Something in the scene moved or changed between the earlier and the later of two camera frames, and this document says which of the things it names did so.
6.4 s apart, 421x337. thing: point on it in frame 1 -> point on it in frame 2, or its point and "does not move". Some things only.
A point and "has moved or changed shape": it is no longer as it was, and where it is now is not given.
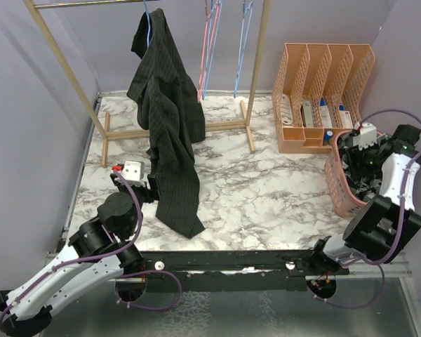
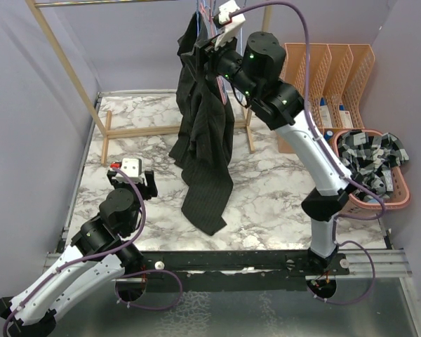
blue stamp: (328, 135) does not move
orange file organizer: (317, 93) does not move
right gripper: (356, 155) -> (208, 54)
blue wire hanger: (206, 78) has moved or changed shape
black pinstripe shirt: (170, 110) -> (203, 145)
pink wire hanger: (200, 94) -> (220, 81)
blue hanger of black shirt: (149, 20) -> (198, 22)
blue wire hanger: (243, 20) -> (241, 95)
